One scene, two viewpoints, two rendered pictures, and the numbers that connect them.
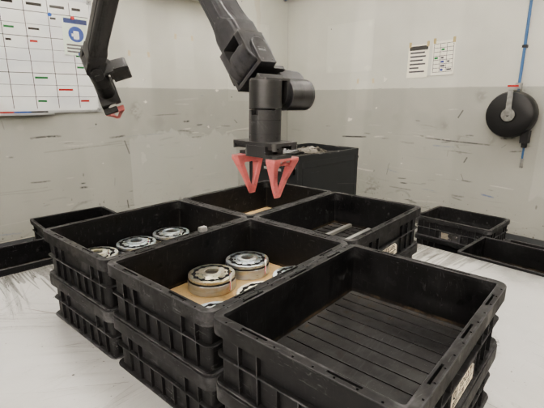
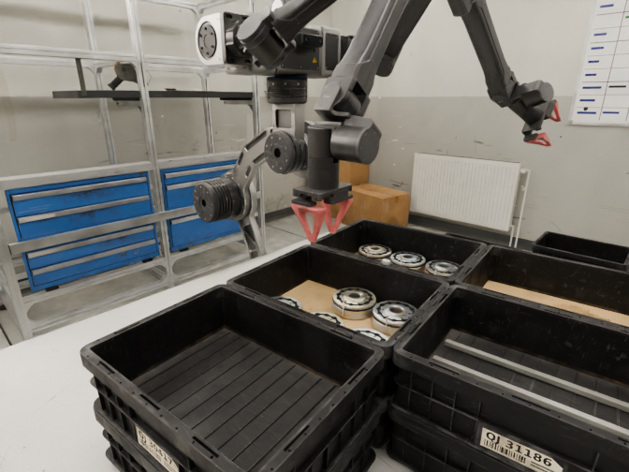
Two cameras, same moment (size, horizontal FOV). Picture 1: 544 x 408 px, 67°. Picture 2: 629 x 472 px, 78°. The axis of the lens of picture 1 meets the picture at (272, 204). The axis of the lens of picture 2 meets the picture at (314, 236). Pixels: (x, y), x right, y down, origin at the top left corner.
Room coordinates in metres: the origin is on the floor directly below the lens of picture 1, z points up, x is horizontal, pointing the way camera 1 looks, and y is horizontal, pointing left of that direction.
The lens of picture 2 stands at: (0.67, -0.68, 1.31)
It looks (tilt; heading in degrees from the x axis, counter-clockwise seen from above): 20 degrees down; 86
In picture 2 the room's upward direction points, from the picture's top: straight up
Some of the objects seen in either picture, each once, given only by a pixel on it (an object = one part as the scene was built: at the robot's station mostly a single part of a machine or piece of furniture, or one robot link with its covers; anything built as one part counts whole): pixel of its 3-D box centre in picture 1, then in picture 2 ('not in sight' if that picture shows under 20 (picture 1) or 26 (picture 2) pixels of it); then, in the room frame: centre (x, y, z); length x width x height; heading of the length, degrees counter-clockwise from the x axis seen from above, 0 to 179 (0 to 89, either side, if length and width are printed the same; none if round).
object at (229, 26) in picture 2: not in sight; (244, 38); (0.57, 0.43, 1.45); 0.09 x 0.08 x 0.12; 43
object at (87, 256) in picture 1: (150, 227); (397, 247); (0.97, 0.30, 0.92); 0.40 x 0.30 x 0.02; 139
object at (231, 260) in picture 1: (247, 259); (396, 312); (0.90, 0.06, 0.86); 0.10 x 0.10 x 0.01
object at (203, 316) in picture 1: (235, 257); (337, 287); (0.77, 0.07, 0.92); 0.40 x 0.30 x 0.02; 139
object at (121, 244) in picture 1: (136, 243); (407, 258); (1.02, 0.36, 0.86); 0.10 x 0.10 x 0.01
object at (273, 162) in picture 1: (271, 171); (316, 215); (0.72, 0.00, 1.10); 0.07 x 0.07 x 0.09; 48
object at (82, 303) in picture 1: (155, 286); not in sight; (0.97, 0.30, 0.76); 0.40 x 0.30 x 0.12; 139
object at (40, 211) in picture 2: not in sight; (94, 228); (-0.46, 1.53, 0.60); 0.72 x 0.03 x 0.56; 43
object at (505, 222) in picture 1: (457, 255); not in sight; (2.16, -1.05, 0.37); 0.40 x 0.30 x 0.45; 43
